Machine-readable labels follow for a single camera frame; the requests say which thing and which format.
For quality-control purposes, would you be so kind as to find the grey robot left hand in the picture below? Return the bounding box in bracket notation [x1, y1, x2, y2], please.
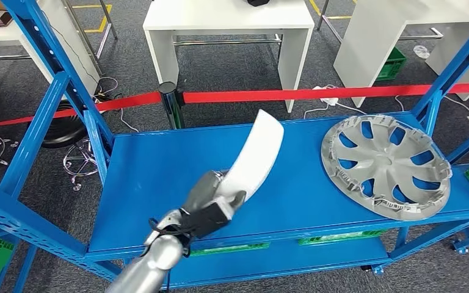
[180, 169, 247, 216]

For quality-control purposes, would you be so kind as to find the white curved car panel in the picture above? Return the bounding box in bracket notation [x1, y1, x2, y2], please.
[217, 109, 285, 203]

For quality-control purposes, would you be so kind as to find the red barrier belt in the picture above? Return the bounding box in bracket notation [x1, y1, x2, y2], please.
[0, 91, 162, 130]
[183, 82, 469, 104]

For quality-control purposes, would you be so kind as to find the silver wheel hubcap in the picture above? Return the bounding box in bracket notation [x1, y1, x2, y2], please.
[320, 114, 454, 222]

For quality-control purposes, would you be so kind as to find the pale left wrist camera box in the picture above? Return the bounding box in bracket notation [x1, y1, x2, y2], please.
[180, 198, 238, 240]

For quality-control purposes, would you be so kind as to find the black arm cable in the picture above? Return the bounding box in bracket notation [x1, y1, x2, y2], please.
[139, 218, 193, 259]

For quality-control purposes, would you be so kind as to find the black barrier post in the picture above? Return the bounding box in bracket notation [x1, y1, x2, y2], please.
[158, 81, 186, 130]

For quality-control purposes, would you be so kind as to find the white floor cable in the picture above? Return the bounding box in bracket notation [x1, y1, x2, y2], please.
[93, 76, 140, 134]
[394, 95, 469, 119]

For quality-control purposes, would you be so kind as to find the white power adapter with cable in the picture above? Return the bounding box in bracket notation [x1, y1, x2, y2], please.
[303, 84, 368, 120]

